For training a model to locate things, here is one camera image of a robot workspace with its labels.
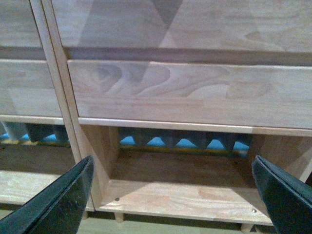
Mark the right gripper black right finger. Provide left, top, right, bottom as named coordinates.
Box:
left=252, top=156, right=312, bottom=234

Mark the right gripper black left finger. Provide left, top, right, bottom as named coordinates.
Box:
left=0, top=156, right=94, bottom=234

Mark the right wooden shelf unit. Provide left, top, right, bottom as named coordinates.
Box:
left=51, top=0, right=312, bottom=233

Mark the wooden shelf unit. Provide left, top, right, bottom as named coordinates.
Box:
left=51, top=0, right=312, bottom=233
left=0, top=0, right=82, bottom=206

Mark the left wooden shelf unit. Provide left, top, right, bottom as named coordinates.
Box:
left=0, top=0, right=82, bottom=206

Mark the blue and yellow floor mat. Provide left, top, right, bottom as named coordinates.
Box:
left=0, top=134, right=252, bottom=157

